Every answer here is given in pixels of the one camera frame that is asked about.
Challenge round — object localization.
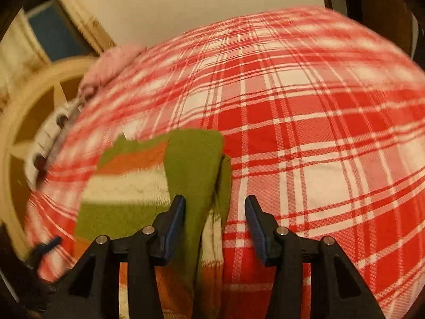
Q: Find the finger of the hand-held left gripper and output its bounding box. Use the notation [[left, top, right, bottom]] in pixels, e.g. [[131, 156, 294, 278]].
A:
[[31, 236, 62, 260]]

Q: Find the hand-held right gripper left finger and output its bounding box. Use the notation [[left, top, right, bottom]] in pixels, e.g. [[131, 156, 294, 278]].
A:
[[45, 194, 186, 319]]

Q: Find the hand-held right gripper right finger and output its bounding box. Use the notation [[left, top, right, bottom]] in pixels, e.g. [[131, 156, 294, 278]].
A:
[[245, 195, 387, 319]]

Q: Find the green knit sweater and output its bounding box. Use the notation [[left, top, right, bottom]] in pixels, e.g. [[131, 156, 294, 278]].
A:
[[75, 129, 233, 319]]

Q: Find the white patterned pillow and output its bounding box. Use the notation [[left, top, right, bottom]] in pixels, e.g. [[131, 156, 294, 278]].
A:
[[25, 98, 83, 190]]

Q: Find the red plaid bed sheet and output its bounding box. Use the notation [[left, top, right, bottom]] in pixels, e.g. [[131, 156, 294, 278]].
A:
[[25, 7, 425, 319]]

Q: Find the cream wooden headboard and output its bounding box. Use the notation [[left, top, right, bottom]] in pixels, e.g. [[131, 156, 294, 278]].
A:
[[0, 56, 97, 260]]

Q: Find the pink blanket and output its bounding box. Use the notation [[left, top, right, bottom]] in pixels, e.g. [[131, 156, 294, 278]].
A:
[[78, 43, 147, 98]]

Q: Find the window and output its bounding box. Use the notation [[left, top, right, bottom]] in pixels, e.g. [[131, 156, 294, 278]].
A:
[[27, 2, 92, 64]]

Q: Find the dark wooden door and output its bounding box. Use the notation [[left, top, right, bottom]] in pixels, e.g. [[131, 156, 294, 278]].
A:
[[325, 0, 419, 61]]

